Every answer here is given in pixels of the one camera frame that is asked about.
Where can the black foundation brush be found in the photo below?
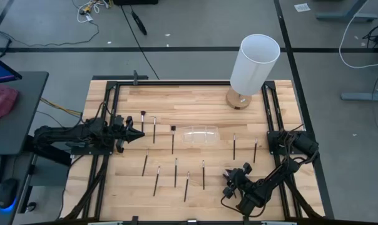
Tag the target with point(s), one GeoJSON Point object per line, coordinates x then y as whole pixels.
{"type": "Point", "coordinates": [173, 128]}

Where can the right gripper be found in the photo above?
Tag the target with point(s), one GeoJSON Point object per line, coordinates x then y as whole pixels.
{"type": "Point", "coordinates": [245, 187]}

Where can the fluffy dark powder brush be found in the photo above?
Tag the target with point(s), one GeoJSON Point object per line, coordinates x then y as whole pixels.
{"type": "Point", "coordinates": [129, 119]}

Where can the pink cloth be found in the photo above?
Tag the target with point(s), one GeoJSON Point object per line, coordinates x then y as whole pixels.
{"type": "Point", "coordinates": [1, 103]}

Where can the black box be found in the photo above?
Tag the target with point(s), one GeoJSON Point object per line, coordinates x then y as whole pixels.
{"type": "Point", "coordinates": [135, 2]}

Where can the black computer mouse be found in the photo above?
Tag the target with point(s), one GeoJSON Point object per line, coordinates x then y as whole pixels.
{"type": "Point", "coordinates": [7, 190]}

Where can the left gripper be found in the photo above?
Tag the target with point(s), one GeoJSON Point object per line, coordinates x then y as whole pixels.
{"type": "Point", "coordinates": [110, 134]}

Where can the grey desk foot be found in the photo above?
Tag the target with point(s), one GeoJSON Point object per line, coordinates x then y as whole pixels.
{"type": "Point", "coordinates": [364, 96]}
{"type": "Point", "coordinates": [342, 17]}

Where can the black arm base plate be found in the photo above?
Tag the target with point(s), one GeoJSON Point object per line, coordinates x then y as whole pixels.
{"type": "Point", "coordinates": [272, 150]}
{"type": "Point", "coordinates": [92, 151]}

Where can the silver aluminium bracket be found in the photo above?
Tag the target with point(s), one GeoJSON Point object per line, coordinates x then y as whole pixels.
{"type": "Point", "coordinates": [104, 223]}
{"type": "Point", "coordinates": [278, 223]}

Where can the black office desk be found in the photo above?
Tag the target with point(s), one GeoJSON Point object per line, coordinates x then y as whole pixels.
{"type": "Point", "coordinates": [23, 109]}

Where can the white paper sheet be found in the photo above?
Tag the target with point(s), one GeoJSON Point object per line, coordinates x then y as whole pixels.
{"type": "Point", "coordinates": [302, 7]}

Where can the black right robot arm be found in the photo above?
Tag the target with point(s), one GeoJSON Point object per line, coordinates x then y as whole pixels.
{"type": "Point", "coordinates": [272, 181]}

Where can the thin black makeup brush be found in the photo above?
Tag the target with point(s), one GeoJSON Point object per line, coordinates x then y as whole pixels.
{"type": "Point", "coordinates": [154, 131]}
{"type": "Point", "coordinates": [255, 150]}
{"type": "Point", "coordinates": [145, 162]}
{"type": "Point", "coordinates": [186, 186]}
{"type": "Point", "coordinates": [156, 181]}
{"type": "Point", "coordinates": [234, 147]}
{"type": "Point", "coordinates": [203, 175]}
{"type": "Point", "coordinates": [176, 173]}

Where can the fluffy brown powder brush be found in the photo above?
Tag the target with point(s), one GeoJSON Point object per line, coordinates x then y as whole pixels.
{"type": "Point", "coordinates": [143, 113]}

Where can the black elongated floor device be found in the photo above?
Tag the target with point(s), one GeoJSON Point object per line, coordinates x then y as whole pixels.
{"type": "Point", "coordinates": [139, 24]}

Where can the white shade wooden table lamp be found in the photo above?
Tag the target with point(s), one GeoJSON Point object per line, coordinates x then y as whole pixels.
{"type": "Point", "coordinates": [254, 62]}

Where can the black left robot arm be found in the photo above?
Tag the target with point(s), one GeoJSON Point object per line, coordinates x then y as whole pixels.
{"type": "Point", "coordinates": [64, 134]}

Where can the clear acrylic brush organizer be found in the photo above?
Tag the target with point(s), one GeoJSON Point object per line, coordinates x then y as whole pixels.
{"type": "Point", "coordinates": [189, 139]}

